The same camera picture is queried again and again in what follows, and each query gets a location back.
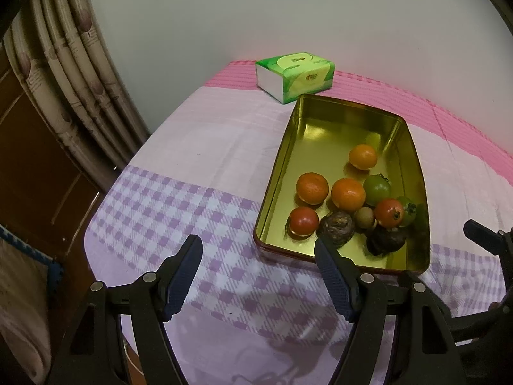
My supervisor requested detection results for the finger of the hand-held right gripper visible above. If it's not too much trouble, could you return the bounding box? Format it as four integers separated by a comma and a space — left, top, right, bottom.
463, 219, 513, 291

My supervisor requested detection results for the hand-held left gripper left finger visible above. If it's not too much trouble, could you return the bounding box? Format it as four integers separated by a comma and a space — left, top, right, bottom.
48, 235, 203, 385

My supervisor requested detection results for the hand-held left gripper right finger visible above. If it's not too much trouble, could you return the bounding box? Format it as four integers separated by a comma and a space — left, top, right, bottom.
315, 240, 467, 385

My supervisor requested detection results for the wrinkled brown passion fruit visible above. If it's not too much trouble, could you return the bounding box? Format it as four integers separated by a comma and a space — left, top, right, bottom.
319, 211, 355, 248

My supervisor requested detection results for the green tomato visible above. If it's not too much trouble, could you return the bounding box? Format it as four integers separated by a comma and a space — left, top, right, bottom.
397, 196, 418, 227
363, 174, 392, 206

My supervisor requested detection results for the small brown kiwi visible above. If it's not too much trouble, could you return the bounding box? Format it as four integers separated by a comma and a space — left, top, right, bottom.
354, 206, 376, 229

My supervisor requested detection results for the red tomato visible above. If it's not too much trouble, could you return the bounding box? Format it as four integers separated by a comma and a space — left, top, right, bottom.
374, 198, 405, 228
289, 206, 320, 235

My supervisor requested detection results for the gold metal tin tray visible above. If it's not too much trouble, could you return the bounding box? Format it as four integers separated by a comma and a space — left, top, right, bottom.
253, 93, 431, 277

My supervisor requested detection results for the purple checked tablecloth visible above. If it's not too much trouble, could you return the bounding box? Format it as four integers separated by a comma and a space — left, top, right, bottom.
84, 86, 513, 385

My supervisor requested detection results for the pink ribbed mat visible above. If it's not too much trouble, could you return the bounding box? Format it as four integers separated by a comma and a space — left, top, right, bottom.
204, 60, 513, 185

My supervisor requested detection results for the small orange mandarin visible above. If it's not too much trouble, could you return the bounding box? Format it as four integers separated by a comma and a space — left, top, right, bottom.
349, 144, 378, 170

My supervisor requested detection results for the beige blanket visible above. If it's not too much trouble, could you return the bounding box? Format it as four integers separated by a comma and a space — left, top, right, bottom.
0, 235, 53, 385

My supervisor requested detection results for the brown wooden door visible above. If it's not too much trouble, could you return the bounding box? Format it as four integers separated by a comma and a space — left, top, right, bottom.
0, 60, 107, 329

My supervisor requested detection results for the green tissue pack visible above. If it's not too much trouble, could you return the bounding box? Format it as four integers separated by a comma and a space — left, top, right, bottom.
256, 51, 335, 105

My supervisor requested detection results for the beige patterned curtain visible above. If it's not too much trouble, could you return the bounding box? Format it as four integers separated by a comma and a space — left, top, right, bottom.
4, 0, 151, 193

